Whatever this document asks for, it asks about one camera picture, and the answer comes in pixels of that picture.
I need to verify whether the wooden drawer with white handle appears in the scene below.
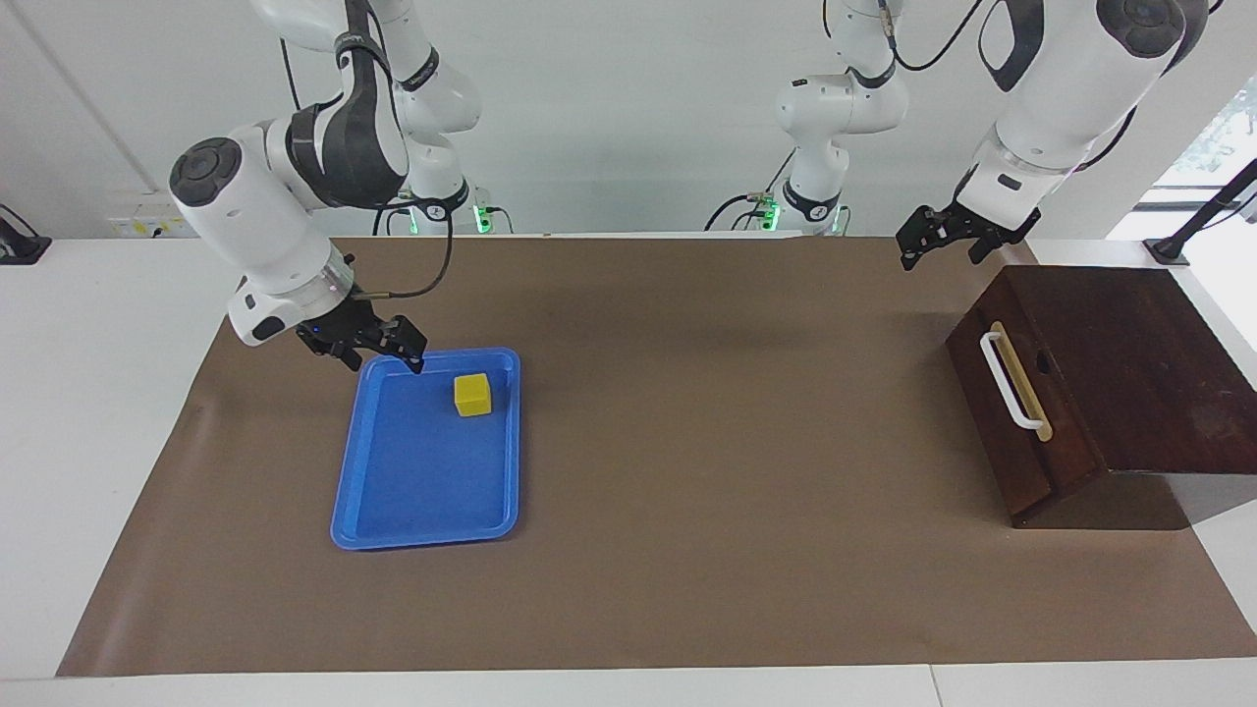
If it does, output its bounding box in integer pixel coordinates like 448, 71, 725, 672
955, 267, 1109, 504

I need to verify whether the blue plastic tray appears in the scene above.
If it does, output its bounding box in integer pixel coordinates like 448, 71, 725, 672
330, 347, 521, 551

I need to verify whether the black angled stand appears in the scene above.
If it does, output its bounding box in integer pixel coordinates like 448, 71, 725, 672
1144, 159, 1257, 268

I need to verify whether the dark wooden cabinet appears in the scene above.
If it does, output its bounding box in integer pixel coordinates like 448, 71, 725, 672
946, 265, 1257, 529

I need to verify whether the brown table mat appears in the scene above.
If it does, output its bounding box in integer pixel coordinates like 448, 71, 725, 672
56, 234, 1257, 679

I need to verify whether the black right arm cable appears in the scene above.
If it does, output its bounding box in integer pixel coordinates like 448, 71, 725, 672
279, 37, 457, 301

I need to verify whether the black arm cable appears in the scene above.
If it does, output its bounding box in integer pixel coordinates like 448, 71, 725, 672
279, 37, 457, 301
823, 0, 1140, 176

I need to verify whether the black right base cable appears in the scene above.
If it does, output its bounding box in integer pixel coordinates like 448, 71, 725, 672
371, 192, 413, 238

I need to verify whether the black base cable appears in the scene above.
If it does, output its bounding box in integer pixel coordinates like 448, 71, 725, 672
702, 147, 796, 233
371, 192, 413, 238

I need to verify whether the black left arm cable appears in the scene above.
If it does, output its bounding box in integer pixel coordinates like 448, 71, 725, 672
823, 0, 1140, 176

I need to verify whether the black left base cable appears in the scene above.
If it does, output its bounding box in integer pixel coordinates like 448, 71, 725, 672
702, 147, 796, 233

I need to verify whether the white wall outlet box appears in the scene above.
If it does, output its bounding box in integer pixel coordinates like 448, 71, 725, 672
106, 190, 195, 240

